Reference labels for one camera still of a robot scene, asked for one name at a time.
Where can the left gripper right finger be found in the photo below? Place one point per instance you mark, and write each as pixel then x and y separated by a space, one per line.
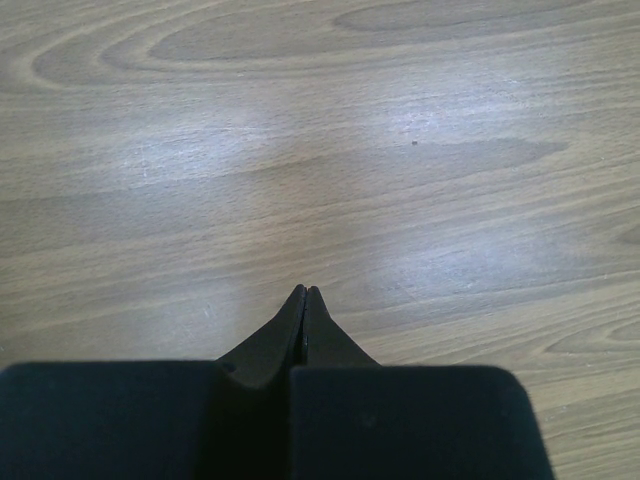
pixel 352 418

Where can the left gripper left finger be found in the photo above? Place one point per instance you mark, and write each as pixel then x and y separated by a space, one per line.
pixel 222 419

